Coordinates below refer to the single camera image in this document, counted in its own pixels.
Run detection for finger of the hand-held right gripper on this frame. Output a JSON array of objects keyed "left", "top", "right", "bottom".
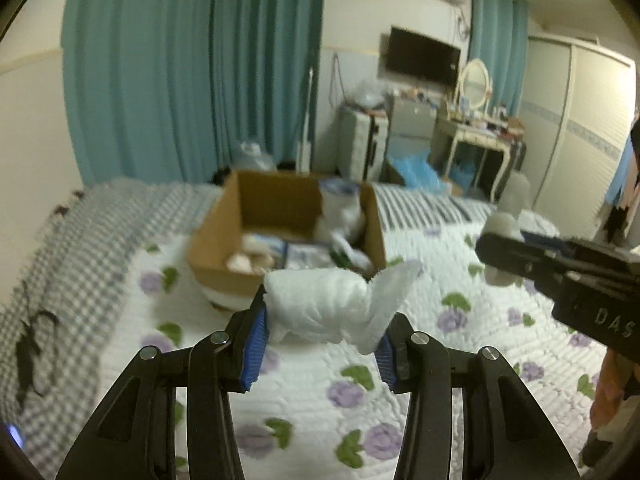
[
  {"left": 520, "top": 231, "right": 572, "bottom": 252},
  {"left": 474, "top": 232, "right": 572, "bottom": 287}
]

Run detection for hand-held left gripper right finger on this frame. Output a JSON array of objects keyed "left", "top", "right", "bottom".
[{"left": 375, "top": 312, "right": 584, "bottom": 480}]

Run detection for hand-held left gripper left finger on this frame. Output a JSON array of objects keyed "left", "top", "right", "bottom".
[{"left": 55, "top": 284, "right": 269, "bottom": 480}]

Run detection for translucent white soft item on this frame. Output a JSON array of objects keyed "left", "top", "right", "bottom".
[{"left": 482, "top": 210, "right": 524, "bottom": 287}]

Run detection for brown cardboard box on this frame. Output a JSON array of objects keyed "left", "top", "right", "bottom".
[{"left": 187, "top": 169, "right": 389, "bottom": 297}]

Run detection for white sock with green print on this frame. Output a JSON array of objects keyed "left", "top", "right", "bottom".
[{"left": 329, "top": 232, "right": 374, "bottom": 272}]

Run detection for beige soft items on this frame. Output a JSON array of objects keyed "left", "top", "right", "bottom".
[{"left": 224, "top": 247, "right": 277, "bottom": 274}]

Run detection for person's right hand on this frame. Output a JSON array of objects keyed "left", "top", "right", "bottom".
[{"left": 591, "top": 350, "right": 640, "bottom": 433}]

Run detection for white floral quilt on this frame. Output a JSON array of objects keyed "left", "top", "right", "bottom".
[{"left": 125, "top": 224, "right": 622, "bottom": 480}]

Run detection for hanging clothes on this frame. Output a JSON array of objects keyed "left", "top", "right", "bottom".
[{"left": 604, "top": 114, "right": 640, "bottom": 247}]

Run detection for white louvered wardrobe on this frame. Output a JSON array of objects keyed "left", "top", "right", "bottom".
[{"left": 519, "top": 35, "right": 639, "bottom": 242}]

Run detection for white dressing table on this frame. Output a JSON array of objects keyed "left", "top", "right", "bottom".
[{"left": 432, "top": 114, "right": 519, "bottom": 202}]

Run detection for blue plastic bags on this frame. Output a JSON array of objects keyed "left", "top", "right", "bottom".
[{"left": 389, "top": 149, "right": 449, "bottom": 194}]

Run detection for white plush cloth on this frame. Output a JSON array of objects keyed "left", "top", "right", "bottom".
[{"left": 314, "top": 192, "right": 369, "bottom": 247}]

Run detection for small silver fridge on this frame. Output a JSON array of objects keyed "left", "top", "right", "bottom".
[{"left": 387, "top": 94, "right": 436, "bottom": 154}]

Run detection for white oval vanity mirror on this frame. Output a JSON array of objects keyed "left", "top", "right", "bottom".
[{"left": 454, "top": 58, "right": 494, "bottom": 111}]

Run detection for blue white tissue roll pack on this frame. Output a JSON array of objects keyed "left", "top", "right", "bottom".
[{"left": 319, "top": 179, "right": 362, "bottom": 199}]

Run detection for clear water bottle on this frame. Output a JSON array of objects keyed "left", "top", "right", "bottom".
[{"left": 234, "top": 139, "right": 277, "bottom": 174}]

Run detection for white suitcase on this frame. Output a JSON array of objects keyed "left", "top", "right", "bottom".
[{"left": 339, "top": 107, "right": 389, "bottom": 182}]

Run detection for narrow teal curtain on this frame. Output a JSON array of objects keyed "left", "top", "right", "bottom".
[{"left": 469, "top": 0, "right": 529, "bottom": 117}]

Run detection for clear plastic bag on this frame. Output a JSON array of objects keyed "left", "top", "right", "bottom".
[{"left": 352, "top": 77, "right": 389, "bottom": 109}]

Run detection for white pole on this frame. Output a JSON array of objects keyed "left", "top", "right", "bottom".
[{"left": 297, "top": 64, "right": 316, "bottom": 172}]

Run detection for teal corner curtain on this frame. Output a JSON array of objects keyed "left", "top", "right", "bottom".
[{"left": 215, "top": 0, "right": 327, "bottom": 172}]

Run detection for wide teal curtain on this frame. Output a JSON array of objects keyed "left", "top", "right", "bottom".
[{"left": 61, "top": 0, "right": 222, "bottom": 187}]

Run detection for black wall television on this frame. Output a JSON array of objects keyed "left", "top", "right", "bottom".
[{"left": 387, "top": 25, "right": 462, "bottom": 89}]

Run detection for black cord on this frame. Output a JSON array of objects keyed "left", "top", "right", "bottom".
[{"left": 14, "top": 309, "right": 62, "bottom": 402}]

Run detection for black wall cable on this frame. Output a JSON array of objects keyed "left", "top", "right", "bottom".
[{"left": 329, "top": 52, "right": 351, "bottom": 112}]

